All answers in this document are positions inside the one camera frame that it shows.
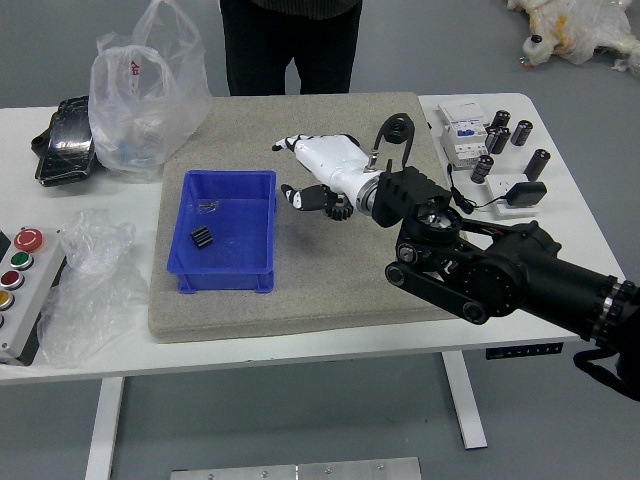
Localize grey-brown foam mat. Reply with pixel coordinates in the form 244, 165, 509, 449
147, 91, 474, 344

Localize grey push-button control box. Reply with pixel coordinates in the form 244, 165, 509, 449
0, 227, 69, 366

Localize small black toothed block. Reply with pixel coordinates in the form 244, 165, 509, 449
189, 225, 215, 250

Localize white plastic bag red print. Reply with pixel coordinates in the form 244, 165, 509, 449
88, 0, 214, 184

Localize person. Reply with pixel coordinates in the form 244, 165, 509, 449
219, 0, 364, 97

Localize black plastic tray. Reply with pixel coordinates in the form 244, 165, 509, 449
31, 95, 104, 189

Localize black table height control panel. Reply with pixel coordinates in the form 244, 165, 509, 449
485, 342, 565, 360

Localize white power socket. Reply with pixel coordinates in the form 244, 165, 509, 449
485, 173, 542, 220

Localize small black hex nut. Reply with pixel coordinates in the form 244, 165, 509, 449
382, 117, 412, 146

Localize grey metal base plate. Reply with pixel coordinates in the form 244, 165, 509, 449
169, 456, 422, 480

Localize white table leg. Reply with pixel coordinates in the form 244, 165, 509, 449
84, 377, 125, 480
440, 351, 489, 450

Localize black power adapter plug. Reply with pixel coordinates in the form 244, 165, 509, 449
505, 181, 549, 207

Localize white circuit breaker blue label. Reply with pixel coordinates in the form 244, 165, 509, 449
439, 118, 494, 169

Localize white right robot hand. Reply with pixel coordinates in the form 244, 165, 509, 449
271, 132, 384, 214

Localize crumpled clear plastic bag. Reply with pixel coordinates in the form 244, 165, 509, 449
37, 208, 151, 369

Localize white wall switch plate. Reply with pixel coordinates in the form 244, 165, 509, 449
437, 99, 490, 124

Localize black adapter cord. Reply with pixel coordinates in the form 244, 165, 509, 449
446, 163, 509, 216

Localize white plush toy in plastic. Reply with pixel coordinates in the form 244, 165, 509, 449
504, 0, 640, 77

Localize blue plastic box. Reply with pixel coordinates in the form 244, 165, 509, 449
167, 169, 279, 295

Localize black spur gear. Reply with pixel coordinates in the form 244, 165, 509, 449
327, 195, 354, 222

